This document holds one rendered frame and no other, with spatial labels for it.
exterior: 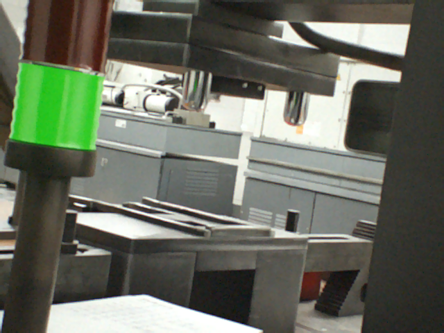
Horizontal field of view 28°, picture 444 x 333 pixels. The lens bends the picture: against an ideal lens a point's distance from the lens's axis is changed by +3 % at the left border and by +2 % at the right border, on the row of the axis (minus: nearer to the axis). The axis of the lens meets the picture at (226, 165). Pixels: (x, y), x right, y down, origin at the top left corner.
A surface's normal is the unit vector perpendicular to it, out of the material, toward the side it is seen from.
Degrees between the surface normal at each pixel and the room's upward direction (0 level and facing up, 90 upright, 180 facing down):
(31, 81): 104
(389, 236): 90
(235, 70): 90
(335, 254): 90
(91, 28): 76
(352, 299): 90
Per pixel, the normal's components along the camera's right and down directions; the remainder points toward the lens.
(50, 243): 0.64, 0.14
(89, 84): 0.79, -0.10
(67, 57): 0.20, 0.33
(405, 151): -0.66, -0.06
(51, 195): 0.43, 0.11
